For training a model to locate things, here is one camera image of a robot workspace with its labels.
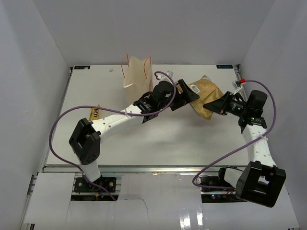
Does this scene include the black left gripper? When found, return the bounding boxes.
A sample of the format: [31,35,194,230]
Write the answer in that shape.
[158,80,199,111]

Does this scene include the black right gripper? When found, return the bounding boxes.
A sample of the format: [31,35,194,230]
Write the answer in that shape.
[204,92,249,117]

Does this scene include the large tan chip bag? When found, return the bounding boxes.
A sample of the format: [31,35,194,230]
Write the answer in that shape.
[189,75,224,120]

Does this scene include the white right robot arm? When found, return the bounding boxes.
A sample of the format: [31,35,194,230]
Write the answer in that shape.
[203,90,286,207]

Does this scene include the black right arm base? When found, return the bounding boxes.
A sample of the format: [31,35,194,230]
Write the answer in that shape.
[196,176,244,204]

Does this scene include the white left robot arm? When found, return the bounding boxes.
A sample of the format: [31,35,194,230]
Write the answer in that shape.
[69,80,200,191]

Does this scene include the beige paper gift bag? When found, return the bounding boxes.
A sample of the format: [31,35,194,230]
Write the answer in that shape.
[121,53,154,105]

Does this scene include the right blue table label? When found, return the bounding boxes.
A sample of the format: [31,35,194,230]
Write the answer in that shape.
[216,65,233,69]

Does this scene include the blue table label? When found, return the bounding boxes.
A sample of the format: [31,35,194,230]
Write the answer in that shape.
[73,65,91,69]
[216,65,233,69]

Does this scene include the yellow M&M's candy pack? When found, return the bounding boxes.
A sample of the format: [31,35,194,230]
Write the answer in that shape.
[88,107,100,121]

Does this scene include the left blue table label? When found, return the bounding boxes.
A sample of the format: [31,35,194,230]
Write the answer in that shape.
[73,65,91,69]

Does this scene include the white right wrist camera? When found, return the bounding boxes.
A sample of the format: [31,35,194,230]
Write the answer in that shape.
[232,79,246,95]

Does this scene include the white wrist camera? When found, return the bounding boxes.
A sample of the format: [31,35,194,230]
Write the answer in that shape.
[160,70,174,81]
[232,79,246,95]

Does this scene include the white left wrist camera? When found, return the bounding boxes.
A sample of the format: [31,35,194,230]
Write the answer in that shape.
[160,70,174,81]

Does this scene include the aluminium table front rail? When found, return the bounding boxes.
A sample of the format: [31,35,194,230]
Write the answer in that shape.
[43,165,204,173]

